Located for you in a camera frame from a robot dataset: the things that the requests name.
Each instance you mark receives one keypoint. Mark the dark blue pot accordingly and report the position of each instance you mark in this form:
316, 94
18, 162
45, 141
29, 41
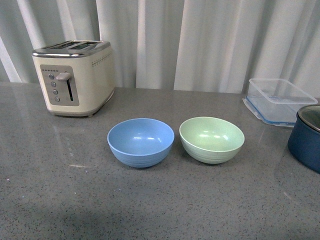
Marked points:
304, 140

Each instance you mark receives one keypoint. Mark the green bowl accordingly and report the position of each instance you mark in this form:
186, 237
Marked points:
211, 140

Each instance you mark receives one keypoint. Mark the clear plastic food container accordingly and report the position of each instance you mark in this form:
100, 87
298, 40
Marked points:
276, 101

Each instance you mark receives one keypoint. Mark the blue bowl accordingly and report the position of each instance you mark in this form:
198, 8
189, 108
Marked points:
141, 142

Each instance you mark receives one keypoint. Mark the white curtain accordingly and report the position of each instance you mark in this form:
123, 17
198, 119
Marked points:
193, 45

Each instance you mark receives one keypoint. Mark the cream two-slot toaster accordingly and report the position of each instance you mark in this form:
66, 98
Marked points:
77, 77

